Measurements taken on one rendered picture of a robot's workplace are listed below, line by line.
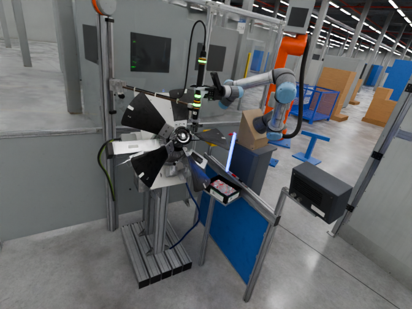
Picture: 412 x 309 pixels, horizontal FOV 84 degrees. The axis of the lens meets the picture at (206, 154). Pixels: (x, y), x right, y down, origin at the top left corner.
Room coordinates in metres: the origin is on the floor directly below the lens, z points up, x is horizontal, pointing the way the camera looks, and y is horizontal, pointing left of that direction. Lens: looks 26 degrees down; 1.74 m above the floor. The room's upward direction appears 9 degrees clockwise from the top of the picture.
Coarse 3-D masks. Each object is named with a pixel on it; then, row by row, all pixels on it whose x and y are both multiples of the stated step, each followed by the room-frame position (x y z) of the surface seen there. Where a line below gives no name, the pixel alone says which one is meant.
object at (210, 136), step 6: (198, 132) 1.48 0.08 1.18; (204, 132) 1.50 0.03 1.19; (210, 132) 1.52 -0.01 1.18; (216, 132) 1.55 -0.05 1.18; (204, 138) 1.40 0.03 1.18; (210, 138) 1.43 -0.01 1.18; (216, 138) 1.47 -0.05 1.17; (216, 144) 1.39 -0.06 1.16; (222, 144) 1.43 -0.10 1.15; (228, 150) 1.41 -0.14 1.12
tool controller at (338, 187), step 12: (300, 168) 1.07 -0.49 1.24; (312, 168) 1.07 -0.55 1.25; (300, 180) 1.02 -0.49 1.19; (312, 180) 0.97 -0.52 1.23; (324, 180) 0.97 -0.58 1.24; (336, 180) 0.97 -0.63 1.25; (300, 192) 1.03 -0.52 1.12; (312, 192) 0.97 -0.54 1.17; (324, 192) 0.91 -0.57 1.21; (336, 192) 0.89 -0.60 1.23; (348, 192) 0.91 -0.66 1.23; (312, 204) 0.97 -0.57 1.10; (324, 204) 0.91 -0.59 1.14; (336, 204) 0.87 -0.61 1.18; (324, 216) 0.91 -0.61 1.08; (336, 216) 0.91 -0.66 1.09
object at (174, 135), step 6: (180, 126) 1.32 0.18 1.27; (174, 132) 1.27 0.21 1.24; (180, 132) 1.30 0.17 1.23; (186, 132) 1.31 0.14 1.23; (168, 138) 1.34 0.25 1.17; (174, 138) 1.26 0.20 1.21; (180, 138) 1.27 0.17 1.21; (186, 138) 1.29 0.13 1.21; (174, 144) 1.28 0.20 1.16; (180, 144) 1.25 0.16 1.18; (186, 144) 1.27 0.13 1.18; (174, 150) 1.31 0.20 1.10; (180, 150) 1.33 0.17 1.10
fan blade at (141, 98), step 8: (136, 96) 1.31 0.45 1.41; (144, 96) 1.32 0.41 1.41; (136, 104) 1.29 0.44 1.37; (144, 104) 1.30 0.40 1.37; (152, 104) 1.32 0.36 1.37; (128, 112) 1.27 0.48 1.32; (136, 112) 1.28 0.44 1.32; (144, 112) 1.29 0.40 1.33; (152, 112) 1.30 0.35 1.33; (128, 120) 1.26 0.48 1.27; (136, 120) 1.28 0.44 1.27; (144, 120) 1.29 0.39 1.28; (152, 120) 1.30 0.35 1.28; (160, 120) 1.31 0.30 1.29; (136, 128) 1.28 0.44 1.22; (144, 128) 1.29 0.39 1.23; (152, 128) 1.30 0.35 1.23; (160, 128) 1.31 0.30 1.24
